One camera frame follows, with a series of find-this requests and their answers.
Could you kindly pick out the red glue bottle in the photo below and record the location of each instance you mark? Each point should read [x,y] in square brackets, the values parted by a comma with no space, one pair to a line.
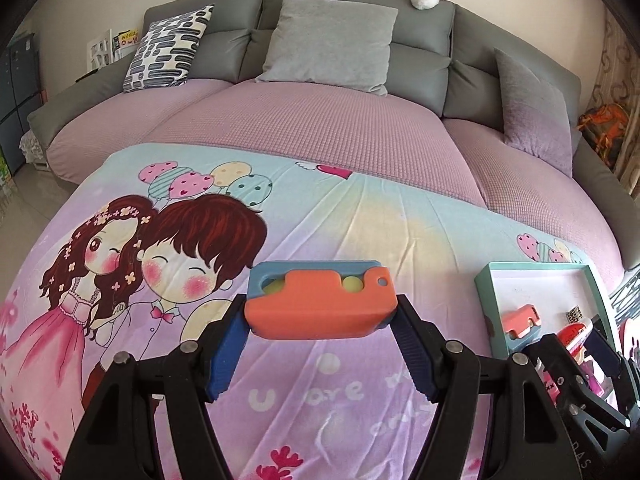
[575,335]

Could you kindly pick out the orange bag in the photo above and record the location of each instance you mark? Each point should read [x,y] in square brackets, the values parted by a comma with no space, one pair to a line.
[605,130]

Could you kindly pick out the grey sofa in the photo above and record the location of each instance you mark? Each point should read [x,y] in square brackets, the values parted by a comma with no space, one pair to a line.
[425,35]

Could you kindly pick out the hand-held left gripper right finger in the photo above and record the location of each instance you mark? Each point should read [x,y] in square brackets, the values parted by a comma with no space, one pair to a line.
[412,355]

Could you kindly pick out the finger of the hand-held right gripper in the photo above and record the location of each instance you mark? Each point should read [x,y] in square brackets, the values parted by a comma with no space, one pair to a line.
[607,347]
[565,375]

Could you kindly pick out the orange blue plastic toy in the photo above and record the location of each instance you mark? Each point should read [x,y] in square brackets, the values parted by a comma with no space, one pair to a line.
[320,305]
[520,322]

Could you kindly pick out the black white patterned pillow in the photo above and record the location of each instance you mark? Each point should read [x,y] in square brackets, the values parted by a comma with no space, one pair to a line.
[165,47]

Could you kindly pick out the gold black patterned lighter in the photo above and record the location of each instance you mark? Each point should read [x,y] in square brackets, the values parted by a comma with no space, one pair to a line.
[575,315]

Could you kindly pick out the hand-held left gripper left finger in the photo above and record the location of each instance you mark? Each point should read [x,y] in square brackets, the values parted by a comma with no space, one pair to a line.
[227,355]

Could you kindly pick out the teal cardboard box lid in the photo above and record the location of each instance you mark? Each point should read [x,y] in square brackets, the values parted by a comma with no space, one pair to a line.
[540,290]

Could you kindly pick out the grey pillow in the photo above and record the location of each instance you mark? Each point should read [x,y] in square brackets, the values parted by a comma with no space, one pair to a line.
[325,45]

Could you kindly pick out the white book rack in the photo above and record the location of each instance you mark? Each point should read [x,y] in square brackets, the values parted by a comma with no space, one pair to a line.
[105,50]

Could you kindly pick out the pink quilted sofa cover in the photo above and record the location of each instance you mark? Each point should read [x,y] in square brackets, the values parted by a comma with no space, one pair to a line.
[325,130]

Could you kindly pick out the grey blue cabinet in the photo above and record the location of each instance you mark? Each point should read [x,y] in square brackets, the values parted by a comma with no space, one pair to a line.
[17,95]

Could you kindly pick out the patterned curtain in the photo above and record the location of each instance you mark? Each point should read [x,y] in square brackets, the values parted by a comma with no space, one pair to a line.
[617,60]

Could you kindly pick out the printed cartoon blanket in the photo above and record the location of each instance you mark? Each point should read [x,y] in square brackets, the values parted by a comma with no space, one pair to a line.
[350,220]

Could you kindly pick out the lilac pillow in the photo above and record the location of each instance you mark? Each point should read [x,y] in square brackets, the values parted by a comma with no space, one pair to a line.
[535,105]

